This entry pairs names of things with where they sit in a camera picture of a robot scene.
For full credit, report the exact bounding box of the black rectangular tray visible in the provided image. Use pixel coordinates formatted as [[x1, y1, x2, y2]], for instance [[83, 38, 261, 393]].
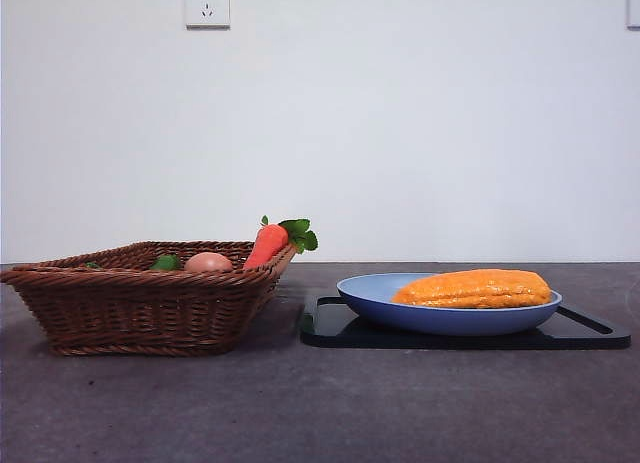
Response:
[[299, 295, 632, 351]]

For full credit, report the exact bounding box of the yellow-orange toy corn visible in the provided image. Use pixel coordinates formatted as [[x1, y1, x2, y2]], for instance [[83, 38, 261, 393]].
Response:
[[390, 268, 552, 310]]

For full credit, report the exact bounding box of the pale brown egg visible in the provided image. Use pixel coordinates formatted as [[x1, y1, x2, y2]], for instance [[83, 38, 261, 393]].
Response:
[[183, 251, 235, 274]]

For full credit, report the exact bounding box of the blue round plate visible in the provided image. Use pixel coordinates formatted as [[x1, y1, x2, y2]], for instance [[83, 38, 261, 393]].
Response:
[[335, 273, 563, 337]]

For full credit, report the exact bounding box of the brown wicker basket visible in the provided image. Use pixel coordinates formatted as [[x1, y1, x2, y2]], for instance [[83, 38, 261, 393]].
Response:
[[0, 240, 300, 358]]

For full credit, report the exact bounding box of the orange toy carrot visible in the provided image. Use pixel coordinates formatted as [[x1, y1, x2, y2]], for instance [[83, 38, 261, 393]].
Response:
[[243, 215, 320, 271]]

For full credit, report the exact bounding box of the green toy chili pepper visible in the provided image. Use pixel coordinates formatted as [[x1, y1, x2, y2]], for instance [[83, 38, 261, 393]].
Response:
[[83, 254, 183, 272]]

